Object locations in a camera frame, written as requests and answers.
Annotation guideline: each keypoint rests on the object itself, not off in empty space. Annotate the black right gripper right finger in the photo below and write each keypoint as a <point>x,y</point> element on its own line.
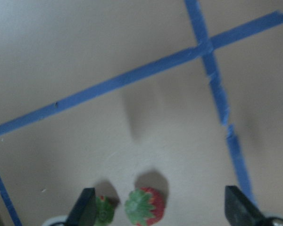
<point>239,210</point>

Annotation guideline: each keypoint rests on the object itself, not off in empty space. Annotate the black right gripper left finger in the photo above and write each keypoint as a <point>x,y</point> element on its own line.
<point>83,212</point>

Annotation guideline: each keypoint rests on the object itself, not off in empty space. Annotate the strawberry moved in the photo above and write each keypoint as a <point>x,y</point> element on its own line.
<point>145,206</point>
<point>104,211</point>

